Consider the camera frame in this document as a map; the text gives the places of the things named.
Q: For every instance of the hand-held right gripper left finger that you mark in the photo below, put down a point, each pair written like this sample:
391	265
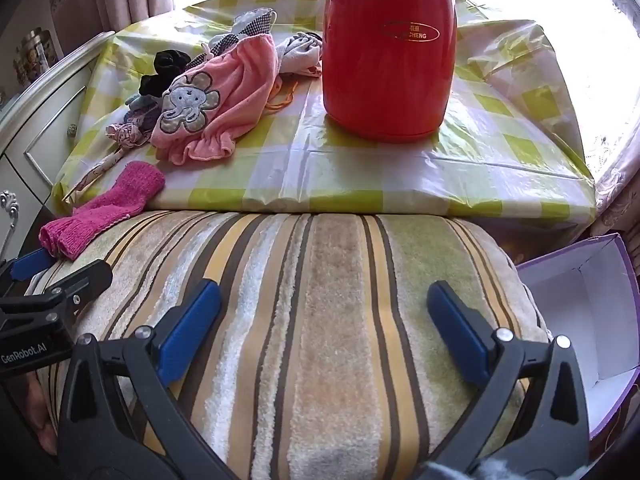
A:
192	332

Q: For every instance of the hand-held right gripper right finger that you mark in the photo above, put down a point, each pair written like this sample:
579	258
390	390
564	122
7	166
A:
460	332

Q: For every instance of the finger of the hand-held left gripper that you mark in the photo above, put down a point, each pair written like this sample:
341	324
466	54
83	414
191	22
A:
82	280
30	264

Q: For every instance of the magenta knit glove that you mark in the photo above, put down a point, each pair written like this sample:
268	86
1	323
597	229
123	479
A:
120	195

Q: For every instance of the purple cardboard box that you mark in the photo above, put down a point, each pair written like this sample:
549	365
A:
575	310

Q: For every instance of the striped towel blanket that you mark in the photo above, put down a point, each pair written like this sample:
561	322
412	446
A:
325	335

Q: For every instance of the white dresser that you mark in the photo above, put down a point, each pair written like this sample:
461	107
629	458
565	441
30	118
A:
35	130

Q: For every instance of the silver drawer knob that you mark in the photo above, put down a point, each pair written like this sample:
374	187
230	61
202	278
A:
72	130

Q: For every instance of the purple striped knit mitten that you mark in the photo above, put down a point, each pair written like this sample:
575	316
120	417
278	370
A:
145	120

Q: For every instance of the yellow checked plastic tablecloth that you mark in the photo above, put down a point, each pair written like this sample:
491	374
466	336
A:
350	170

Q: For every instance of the shiny patterned container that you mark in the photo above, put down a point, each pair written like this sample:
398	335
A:
32	57

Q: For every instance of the embroidered lace curtain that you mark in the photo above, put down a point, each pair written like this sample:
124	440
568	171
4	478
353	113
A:
620	180

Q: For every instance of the black sock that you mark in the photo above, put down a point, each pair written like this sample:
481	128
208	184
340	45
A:
165	62

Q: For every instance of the pink baby garment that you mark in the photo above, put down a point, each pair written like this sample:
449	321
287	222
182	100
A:
235	90

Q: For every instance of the red thermos flask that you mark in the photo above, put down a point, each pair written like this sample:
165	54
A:
390	85

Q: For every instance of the white grey sock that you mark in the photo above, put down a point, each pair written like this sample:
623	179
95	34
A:
300	55

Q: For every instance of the grey cloth with houndstooth trim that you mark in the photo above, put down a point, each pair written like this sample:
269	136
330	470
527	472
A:
250	20

